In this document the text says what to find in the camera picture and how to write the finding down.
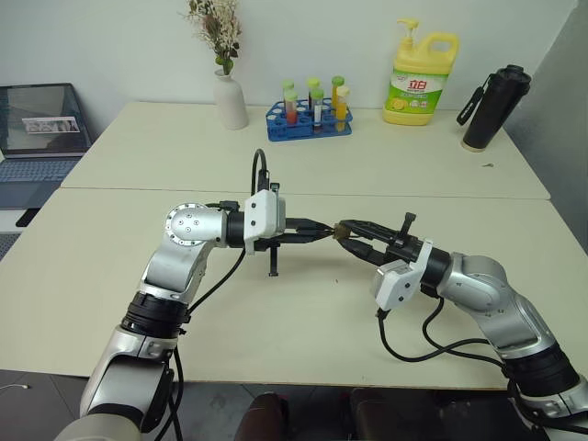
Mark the blue test tube rack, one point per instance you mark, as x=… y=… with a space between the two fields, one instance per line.
x=280 y=131

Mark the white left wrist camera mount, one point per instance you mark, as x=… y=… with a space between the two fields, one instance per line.
x=264 y=216

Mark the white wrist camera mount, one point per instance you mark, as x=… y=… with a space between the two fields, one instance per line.
x=264 y=216
x=397 y=282

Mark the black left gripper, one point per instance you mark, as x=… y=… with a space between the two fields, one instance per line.
x=274 y=257

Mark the brass padlock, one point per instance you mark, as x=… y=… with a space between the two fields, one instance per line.
x=341 y=231

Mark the green-capped tube red liquid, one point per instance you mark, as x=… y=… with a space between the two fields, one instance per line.
x=288 y=92
x=291 y=110

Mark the dried flower bouquet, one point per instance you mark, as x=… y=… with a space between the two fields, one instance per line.
x=219 y=30

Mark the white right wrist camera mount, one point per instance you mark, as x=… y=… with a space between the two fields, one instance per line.
x=397 y=282

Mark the white ceramic vase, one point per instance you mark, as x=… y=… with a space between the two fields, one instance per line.
x=229 y=103

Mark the yellow-capped tube orange liquid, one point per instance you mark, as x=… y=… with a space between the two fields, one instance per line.
x=342 y=108

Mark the grey open laptop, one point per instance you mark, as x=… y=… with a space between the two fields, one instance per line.
x=37 y=138

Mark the green-capped tube orange liquid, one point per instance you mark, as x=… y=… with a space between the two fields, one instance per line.
x=338 y=85

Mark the green-capped empty tube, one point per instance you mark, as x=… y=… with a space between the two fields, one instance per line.
x=313 y=88

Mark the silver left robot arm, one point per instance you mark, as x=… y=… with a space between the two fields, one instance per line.
x=184 y=229

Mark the yellow detergent pump bottle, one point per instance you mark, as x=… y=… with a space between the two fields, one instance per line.
x=415 y=87

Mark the dark rounded shape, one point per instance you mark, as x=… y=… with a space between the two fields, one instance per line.
x=268 y=418

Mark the green-capped tube dark liquid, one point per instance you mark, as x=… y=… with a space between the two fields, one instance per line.
x=317 y=112

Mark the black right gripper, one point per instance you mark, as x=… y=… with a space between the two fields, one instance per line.
x=400 y=248

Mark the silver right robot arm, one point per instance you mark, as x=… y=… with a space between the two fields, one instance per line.
x=487 y=294

